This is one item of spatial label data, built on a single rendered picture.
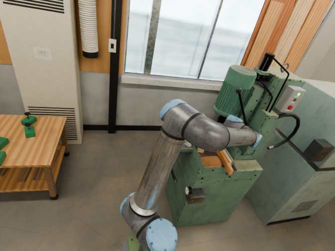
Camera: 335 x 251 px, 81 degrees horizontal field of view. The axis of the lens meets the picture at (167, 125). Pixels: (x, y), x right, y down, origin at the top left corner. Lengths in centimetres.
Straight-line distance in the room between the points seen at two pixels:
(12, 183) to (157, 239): 156
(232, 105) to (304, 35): 202
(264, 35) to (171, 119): 221
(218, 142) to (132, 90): 200
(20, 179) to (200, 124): 184
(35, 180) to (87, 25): 149
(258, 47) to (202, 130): 221
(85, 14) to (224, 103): 147
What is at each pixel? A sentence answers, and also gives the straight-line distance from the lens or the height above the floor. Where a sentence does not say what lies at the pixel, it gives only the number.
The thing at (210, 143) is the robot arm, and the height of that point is 142.
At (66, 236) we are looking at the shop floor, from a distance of 206.
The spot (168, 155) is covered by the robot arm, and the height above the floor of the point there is 128.
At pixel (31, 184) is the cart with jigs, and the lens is 219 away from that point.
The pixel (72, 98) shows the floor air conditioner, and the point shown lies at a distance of 234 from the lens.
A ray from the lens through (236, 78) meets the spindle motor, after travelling 128.
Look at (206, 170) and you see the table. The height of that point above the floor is 88.
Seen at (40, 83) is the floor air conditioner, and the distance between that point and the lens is 232.
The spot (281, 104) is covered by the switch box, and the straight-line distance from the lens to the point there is 147.
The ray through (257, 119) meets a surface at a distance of 145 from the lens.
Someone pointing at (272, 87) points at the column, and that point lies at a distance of 141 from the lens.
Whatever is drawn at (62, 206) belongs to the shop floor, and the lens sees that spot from 220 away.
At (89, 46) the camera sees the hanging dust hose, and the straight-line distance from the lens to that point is 220.
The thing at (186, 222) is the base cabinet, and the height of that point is 8.
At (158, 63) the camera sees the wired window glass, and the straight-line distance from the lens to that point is 258.
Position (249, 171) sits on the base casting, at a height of 80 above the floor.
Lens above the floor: 184
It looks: 35 degrees down
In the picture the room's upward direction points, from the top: 14 degrees clockwise
